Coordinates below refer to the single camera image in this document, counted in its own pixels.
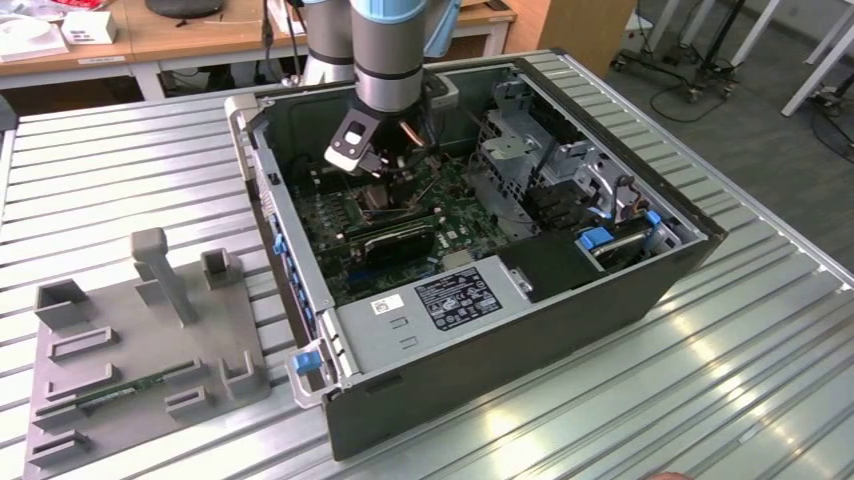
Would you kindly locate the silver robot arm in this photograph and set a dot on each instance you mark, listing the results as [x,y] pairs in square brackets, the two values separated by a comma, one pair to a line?
[388,65]

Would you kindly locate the CPU socket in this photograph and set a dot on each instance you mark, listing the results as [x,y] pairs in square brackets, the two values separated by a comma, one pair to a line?
[374,200]

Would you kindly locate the green motherboard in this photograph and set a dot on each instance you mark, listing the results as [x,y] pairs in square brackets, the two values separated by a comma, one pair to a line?
[461,200]

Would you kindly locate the green RAM stick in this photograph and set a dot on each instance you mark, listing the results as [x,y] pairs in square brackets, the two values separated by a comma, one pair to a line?
[134,386]
[388,227]

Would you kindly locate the graphics card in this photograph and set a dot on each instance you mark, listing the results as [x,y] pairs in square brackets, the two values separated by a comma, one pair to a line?
[397,247]

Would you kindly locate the metal drive cage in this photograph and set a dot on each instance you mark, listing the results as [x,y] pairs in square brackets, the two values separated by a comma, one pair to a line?
[514,150]

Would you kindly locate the silver finned heatsink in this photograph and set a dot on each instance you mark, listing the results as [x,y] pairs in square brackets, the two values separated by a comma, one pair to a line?
[461,260]

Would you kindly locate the white power supply sticker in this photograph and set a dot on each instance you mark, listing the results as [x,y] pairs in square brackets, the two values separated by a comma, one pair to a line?
[389,303]

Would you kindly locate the black power supply label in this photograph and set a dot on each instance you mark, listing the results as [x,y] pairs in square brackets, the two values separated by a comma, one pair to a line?
[460,299]

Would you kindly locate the black plastic shroud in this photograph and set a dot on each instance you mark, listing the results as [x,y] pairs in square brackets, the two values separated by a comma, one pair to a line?
[550,267]

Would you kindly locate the grey power supply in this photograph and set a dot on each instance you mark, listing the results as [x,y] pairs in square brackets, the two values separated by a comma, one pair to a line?
[374,340]

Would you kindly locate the wooden desk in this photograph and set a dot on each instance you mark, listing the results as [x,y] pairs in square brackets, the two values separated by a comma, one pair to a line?
[201,30]

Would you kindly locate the wooden cabinet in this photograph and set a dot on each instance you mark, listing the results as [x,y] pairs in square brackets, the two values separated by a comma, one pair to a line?
[588,30]

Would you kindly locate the small blue clip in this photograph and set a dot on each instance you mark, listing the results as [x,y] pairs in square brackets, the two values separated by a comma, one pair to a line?
[653,218]

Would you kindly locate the blue case latch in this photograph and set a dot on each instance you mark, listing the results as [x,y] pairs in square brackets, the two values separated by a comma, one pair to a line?
[303,362]

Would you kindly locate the dark round pad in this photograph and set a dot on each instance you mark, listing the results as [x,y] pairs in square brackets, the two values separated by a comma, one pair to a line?
[183,7]

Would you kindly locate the black PC case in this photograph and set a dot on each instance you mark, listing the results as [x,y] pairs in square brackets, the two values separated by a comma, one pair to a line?
[501,375]

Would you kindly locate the white cardboard box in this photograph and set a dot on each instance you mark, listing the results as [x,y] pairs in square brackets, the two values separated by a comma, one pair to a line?
[90,25]

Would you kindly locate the black wheeled stand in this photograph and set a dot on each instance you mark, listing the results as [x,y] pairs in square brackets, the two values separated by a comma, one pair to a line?
[717,40]

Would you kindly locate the grey parts rack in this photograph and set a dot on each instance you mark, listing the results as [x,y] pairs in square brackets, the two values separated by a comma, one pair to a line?
[134,350]

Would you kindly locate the white round-lidded box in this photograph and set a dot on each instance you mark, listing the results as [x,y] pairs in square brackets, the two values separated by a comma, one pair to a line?
[27,45]

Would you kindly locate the white table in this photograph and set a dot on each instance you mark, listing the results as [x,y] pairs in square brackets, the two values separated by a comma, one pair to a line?
[813,70]

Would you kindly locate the white grey camera box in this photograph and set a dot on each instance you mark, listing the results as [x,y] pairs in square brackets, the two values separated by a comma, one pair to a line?
[347,157]

